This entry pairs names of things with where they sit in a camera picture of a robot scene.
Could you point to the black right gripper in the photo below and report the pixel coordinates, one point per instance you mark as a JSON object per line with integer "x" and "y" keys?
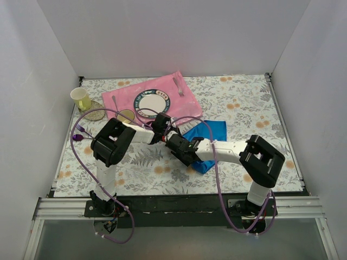
{"x": 173, "y": 144}

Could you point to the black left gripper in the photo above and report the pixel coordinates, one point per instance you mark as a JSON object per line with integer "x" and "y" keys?
{"x": 159, "y": 126}

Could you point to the blue cloth napkin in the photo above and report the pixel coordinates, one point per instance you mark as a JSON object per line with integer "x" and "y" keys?
{"x": 219, "y": 131}

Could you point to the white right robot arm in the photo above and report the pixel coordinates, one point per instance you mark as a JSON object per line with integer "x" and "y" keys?
{"x": 260, "y": 159}

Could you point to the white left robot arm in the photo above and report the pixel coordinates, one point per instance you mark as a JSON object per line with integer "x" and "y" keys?
{"x": 110, "y": 146}

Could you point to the white plate green rim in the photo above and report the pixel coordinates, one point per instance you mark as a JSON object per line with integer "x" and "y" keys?
{"x": 151, "y": 102}

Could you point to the pink satin placemat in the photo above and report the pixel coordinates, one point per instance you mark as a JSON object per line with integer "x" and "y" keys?
{"x": 186, "y": 105}

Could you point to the silver fork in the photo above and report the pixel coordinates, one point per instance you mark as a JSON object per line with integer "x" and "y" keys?
{"x": 180, "y": 92}

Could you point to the silver spoon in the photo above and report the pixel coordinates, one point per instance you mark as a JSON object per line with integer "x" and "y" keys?
{"x": 115, "y": 103}

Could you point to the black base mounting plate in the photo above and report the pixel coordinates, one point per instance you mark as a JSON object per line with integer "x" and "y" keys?
{"x": 235, "y": 204}

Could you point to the round speckled coaster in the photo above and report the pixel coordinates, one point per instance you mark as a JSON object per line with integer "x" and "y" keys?
{"x": 96, "y": 115}

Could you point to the yellow mug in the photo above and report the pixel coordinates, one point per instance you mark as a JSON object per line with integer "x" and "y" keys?
{"x": 81, "y": 98}

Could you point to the purple plastic fork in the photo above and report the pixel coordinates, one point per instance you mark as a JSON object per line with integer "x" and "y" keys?
{"x": 81, "y": 129}

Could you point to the purple plastic spoon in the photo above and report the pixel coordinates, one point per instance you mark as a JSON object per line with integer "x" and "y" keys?
{"x": 79, "y": 137}

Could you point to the aluminium front frame rail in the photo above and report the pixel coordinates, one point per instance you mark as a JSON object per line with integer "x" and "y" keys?
{"x": 74, "y": 208}

